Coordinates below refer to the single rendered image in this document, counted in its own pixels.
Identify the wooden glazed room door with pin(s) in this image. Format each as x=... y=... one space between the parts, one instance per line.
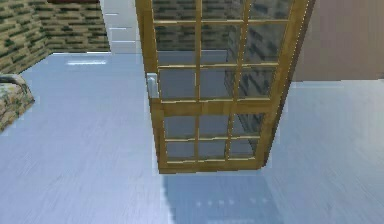
x=213 y=107

